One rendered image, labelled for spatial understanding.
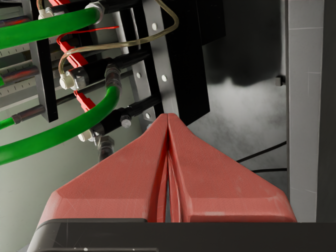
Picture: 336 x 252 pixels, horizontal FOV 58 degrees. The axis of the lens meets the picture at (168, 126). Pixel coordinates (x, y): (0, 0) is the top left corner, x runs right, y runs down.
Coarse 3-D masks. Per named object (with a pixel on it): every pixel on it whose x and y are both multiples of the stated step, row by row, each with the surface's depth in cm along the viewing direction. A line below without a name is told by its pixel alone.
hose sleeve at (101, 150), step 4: (100, 144) 39; (104, 144) 38; (108, 144) 38; (100, 148) 38; (104, 148) 37; (108, 148) 37; (112, 148) 38; (100, 152) 37; (104, 152) 36; (108, 152) 36; (112, 152) 37; (100, 156) 36; (104, 156) 35; (100, 160) 35
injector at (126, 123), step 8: (152, 96) 51; (160, 96) 52; (136, 104) 49; (144, 104) 50; (152, 104) 51; (112, 112) 46; (120, 112) 47; (128, 112) 48; (136, 112) 49; (104, 120) 45; (112, 120) 45; (120, 120) 46; (128, 120) 45; (96, 128) 44; (104, 128) 44; (112, 128) 46
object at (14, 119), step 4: (12, 116) 55; (16, 116) 55; (4, 120) 54; (8, 120) 55; (12, 120) 55; (16, 120) 55; (0, 124) 54; (4, 124) 54; (8, 124) 55; (0, 128) 54
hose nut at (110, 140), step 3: (108, 135) 40; (102, 138) 40; (105, 138) 39; (108, 138) 39; (111, 138) 40; (99, 141) 39; (102, 141) 39; (105, 141) 39; (108, 141) 39; (111, 141) 40; (99, 144) 39
